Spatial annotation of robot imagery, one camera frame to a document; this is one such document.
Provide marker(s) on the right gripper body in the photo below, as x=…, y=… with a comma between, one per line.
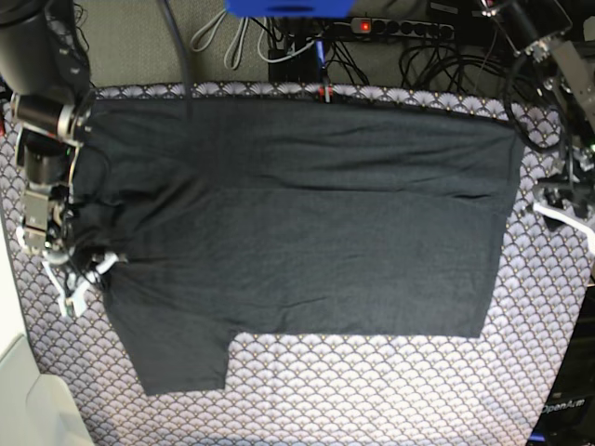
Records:
x=57, y=251

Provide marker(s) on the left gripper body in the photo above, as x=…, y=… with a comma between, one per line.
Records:
x=556, y=194

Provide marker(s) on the dark grey T-shirt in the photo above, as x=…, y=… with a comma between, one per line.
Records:
x=289, y=217

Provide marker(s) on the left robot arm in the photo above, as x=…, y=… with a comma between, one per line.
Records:
x=536, y=32

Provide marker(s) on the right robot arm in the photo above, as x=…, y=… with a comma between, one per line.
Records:
x=47, y=71

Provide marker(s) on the white plastic bin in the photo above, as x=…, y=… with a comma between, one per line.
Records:
x=36, y=408

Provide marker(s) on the fan-patterned table cloth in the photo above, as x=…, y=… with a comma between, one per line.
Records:
x=341, y=390

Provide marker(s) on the black OpenArm box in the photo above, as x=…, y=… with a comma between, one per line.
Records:
x=567, y=417

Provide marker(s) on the black power strip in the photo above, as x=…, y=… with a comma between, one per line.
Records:
x=402, y=28

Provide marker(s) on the red and black clamp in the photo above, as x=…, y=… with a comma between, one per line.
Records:
x=326, y=93

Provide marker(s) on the blue vertical post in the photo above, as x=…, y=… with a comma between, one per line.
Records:
x=320, y=60

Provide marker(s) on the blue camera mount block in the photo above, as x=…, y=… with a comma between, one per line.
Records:
x=290, y=8

